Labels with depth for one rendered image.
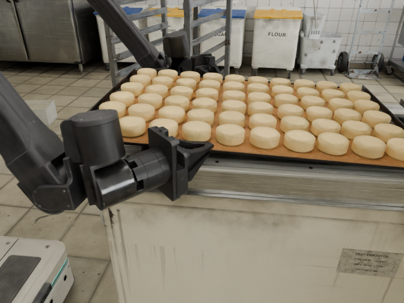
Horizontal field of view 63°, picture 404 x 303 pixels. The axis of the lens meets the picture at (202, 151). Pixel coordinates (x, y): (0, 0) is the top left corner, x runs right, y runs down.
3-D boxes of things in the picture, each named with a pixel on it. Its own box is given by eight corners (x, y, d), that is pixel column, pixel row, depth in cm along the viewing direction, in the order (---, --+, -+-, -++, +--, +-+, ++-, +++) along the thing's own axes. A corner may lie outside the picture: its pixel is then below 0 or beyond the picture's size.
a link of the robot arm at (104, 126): (71, 181, 52) (36, 211, 44) (51, 109, 47) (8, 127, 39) (143, 180, 49) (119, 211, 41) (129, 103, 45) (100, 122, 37)
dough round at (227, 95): (242, 98, 75) (243, 89, 74) (246, 106, 71) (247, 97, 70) (220, 97, 75) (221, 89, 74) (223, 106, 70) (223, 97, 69)
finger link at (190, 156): (226, 139, 51) (176, 158, 46) (223, 177, 55) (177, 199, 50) (199, 124, 56) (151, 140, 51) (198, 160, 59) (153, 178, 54)
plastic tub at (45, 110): (58, 116, 304) (55, 100, 296) (50, 126, 285) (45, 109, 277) (25, 116, 303) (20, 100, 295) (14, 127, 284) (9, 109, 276)
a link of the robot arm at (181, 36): (157, 70, 104) (153, 82, 97) (147, 33, 98) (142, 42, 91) (193, 64, 103) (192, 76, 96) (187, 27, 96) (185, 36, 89)
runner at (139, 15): (113, 26, 166) (112, 19, 165) (108, 25, 167) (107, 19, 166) (171, 11, 218) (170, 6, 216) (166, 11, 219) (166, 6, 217)
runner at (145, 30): (115, 44, 171) (115, 38, 169) (110, 43, 171) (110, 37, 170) (171, 26, 222) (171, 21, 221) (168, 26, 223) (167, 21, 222)
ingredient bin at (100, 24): (101, 72, 431) (91, 8, 394) (117, 60, 486) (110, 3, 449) (141, 73, 426) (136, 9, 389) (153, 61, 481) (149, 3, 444)
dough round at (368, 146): (388, 160, 53) (392, 149, 52) (355, 157, 53) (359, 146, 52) (376, 146, 57) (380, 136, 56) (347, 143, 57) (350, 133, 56)
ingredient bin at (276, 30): (249, 78, 408) (254, 11, 370) (252, 65, 462) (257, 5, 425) (294, 80, 399) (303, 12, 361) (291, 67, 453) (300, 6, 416)
